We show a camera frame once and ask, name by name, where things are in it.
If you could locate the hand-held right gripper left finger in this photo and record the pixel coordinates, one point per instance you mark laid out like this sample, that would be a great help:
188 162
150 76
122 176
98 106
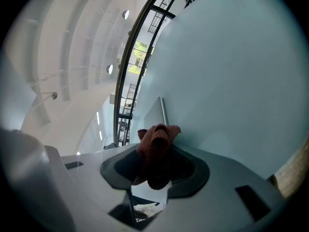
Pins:
91 190

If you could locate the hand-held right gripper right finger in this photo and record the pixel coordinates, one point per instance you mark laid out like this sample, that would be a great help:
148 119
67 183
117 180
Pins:
217 202

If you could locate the red-brown cloth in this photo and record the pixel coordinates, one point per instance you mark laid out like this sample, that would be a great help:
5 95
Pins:
157 149

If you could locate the small round ceiling fixture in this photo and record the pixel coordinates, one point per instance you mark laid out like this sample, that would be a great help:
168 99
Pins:
54 95

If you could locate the dome pendant lamp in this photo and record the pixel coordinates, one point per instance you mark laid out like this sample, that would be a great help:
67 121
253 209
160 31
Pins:
125 14
109 69

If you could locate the window with green view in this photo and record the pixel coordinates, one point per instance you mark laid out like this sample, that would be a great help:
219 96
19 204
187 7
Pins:
140 57

